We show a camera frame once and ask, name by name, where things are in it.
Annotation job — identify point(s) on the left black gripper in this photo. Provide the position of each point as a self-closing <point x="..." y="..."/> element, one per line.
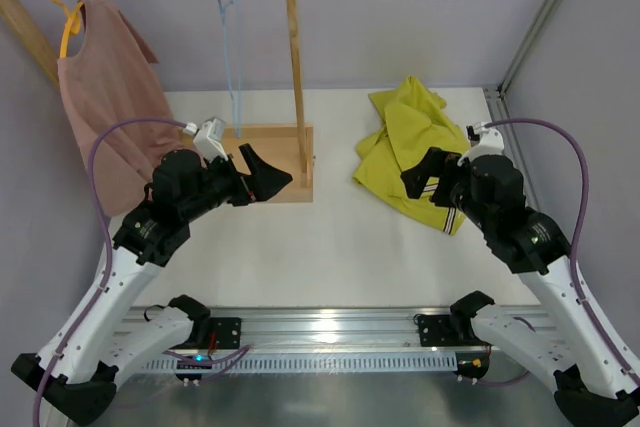
<point x="240" y="186"/>

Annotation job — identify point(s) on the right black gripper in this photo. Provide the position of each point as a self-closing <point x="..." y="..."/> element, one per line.
<point x="442" y="184"/>

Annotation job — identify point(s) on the yellow-green trousers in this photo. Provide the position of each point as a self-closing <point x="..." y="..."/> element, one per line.
<point x="413" y="120"/>

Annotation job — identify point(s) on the light blue wire hanger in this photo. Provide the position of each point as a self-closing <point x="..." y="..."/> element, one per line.
<point x="233" y="51"/>

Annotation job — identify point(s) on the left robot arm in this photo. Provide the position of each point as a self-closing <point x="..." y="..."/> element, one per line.
<point x="80" y="370"/>

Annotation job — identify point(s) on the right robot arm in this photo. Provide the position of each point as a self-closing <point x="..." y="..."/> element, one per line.
<point x="589" y="385"/>

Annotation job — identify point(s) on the yellow plastic hanger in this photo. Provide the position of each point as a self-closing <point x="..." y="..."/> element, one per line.
<point x="73" y="24"/>

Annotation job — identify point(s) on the wooden clothes rack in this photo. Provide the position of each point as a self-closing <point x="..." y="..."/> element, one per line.
<point x="275" y="121"/>

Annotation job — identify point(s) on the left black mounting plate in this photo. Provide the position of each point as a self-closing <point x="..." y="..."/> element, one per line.
<point x="214" y="333"/>

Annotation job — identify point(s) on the black mounting plate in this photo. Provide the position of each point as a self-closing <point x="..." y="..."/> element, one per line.
<point x="441" y="331"/>
<point x="214" y="333"/>

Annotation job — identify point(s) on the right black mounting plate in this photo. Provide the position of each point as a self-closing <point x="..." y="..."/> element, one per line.
<point x="441" y="331"/>

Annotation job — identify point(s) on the pink t-shirt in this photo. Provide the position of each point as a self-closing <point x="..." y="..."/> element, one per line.
<point x="116" y="107"/>

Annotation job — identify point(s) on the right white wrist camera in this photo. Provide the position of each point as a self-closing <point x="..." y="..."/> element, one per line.
<point x="485" y="140"/>

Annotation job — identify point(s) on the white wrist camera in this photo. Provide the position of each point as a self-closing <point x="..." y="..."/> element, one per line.
<point x="485" y="140"/>
<point x="207" y="138"/>

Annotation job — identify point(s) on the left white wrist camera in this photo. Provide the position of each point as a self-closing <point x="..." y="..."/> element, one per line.
<point x="207" y="138"/>

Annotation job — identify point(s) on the aluminium frame profile right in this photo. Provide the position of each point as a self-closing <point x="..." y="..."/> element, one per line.
<point x="496" y="97"/>

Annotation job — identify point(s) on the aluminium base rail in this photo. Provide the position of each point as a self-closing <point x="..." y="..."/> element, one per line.
<point x="316" y="329"/>

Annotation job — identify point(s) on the slotted cable duct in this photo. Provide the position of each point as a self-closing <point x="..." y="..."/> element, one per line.
<point x="318" y="362"/>

